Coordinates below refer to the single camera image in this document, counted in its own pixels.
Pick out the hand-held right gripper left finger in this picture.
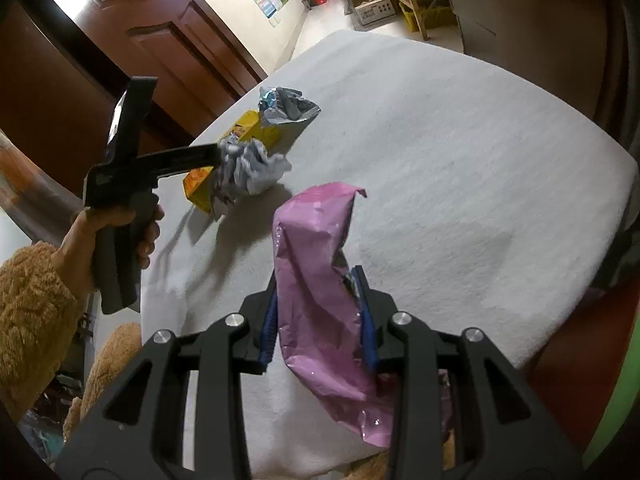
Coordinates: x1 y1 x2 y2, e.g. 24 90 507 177
55 272 279 480

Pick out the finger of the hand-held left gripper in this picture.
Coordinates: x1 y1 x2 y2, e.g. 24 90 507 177
149 141 224 178

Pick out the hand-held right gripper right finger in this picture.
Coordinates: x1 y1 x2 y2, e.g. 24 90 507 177
350 265 583 480

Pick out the pink foil wrapper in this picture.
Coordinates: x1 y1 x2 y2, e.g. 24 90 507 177
271 183 452 449

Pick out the green plastic bin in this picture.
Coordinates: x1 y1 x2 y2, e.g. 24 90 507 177
582 305 640 473

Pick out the person's left forearm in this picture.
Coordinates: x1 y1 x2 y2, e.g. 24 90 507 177
0 241 84 411

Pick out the person's left hand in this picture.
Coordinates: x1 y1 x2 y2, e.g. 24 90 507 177
51 204 166 295

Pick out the yellow snack bag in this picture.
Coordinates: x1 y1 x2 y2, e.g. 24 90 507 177
182 110 282 217

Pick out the silver foil wrapper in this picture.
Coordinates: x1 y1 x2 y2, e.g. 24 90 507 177
257 86 322 127

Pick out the brown wooden door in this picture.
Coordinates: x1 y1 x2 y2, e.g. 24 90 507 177
0 0 272 203

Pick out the person's brown fleece clothing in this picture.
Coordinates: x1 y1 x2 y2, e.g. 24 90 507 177
61 322 145 443

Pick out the white table cloth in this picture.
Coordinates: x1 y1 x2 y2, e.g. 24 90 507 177
137 29 640 479

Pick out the printed cardboard box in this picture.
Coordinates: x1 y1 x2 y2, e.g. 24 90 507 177
351 0 402 29

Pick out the yellow plastic crate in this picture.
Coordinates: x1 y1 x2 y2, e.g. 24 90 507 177
400 2 459 32

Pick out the dark brown wooden panel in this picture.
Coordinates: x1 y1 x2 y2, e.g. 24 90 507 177
434 0 632 128

